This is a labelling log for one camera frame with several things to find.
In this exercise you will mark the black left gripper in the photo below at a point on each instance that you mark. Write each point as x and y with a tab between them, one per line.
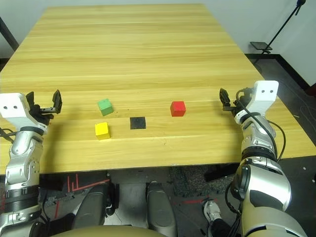
40	113

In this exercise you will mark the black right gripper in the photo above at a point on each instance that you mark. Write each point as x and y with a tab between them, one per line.
238	106

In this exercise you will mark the red wooden block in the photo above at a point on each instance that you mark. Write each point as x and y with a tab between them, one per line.
177	108

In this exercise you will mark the green wooden block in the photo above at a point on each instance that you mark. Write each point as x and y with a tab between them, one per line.
105	106

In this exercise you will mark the yellow wooden block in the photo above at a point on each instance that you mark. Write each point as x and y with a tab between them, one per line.
102	130

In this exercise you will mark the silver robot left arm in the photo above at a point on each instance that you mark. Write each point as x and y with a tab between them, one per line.
24	148

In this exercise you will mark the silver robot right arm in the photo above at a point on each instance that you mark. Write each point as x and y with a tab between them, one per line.
261	187

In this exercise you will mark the black flat stand tray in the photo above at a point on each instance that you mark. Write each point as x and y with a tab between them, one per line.
260	45

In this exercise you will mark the black tripod stand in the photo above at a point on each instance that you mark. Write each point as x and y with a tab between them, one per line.
283	27

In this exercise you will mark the black square marker pad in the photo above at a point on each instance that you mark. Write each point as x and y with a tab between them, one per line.
137	123

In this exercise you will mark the grey robot left leg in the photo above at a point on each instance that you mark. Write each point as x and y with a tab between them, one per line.
93	207

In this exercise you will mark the grey robot leg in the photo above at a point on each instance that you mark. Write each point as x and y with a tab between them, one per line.
160	212
93	207

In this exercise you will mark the white sneaker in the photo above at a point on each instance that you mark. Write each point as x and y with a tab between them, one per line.
211	211

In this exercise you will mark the black trouser leg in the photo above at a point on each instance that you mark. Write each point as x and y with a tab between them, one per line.
219	229

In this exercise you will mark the grey robot right leg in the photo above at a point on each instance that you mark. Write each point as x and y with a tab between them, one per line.
160	212

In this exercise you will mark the olive robot torso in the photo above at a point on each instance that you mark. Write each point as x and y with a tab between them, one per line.
103	233

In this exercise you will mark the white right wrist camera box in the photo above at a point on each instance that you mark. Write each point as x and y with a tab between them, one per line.
265	93

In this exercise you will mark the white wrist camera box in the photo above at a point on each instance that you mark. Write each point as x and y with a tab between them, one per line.
265	93
12	106

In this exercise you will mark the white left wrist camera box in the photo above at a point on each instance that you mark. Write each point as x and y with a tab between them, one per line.
12	106

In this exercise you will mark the wooden side table black frame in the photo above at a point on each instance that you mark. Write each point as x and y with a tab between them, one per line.
10	34

